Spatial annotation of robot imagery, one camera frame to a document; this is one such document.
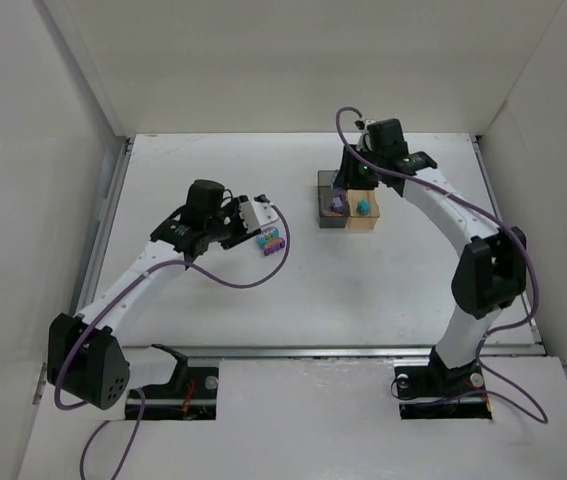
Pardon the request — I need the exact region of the teal lego brick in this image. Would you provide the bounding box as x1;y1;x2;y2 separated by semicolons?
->
356;200;371;216

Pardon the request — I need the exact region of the teal purple lego stack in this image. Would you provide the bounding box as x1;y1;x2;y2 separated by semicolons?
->
256;227;286;256

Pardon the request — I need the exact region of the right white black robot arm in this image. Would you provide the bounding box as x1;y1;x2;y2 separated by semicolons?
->
333;116;527;377

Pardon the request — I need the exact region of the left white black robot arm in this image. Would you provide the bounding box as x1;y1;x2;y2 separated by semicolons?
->
47;180;278;410

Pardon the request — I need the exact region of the grey transparent container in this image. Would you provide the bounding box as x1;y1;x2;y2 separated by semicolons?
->
317;170;349;229

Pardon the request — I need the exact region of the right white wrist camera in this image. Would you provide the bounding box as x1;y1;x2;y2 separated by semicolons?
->
354;118;375;152

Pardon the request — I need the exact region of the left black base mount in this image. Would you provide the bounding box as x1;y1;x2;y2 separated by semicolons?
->
124;344;219;421

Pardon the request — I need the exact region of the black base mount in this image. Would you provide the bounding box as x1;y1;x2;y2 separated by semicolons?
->
390;351;492;420
124;344;219;421

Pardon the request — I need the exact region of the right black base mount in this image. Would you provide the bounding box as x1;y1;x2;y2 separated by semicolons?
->
390;351;492;420

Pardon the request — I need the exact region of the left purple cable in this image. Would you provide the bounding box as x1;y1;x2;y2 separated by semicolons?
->
53;197;291;476

